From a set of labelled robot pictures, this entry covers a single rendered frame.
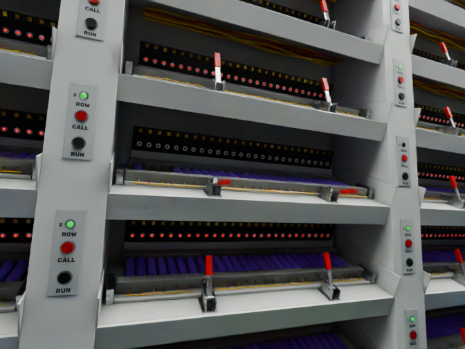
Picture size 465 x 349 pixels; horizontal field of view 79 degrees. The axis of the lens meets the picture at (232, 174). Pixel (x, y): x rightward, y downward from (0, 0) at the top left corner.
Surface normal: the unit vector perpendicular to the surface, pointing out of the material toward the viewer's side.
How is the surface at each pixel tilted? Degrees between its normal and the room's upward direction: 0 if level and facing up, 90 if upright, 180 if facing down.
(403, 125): 90
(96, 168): 90
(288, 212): 111
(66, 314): 90
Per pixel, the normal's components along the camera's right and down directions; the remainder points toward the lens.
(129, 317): 0.15, -0.97
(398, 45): 0.35, -0.11
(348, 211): 0.32, 0.25
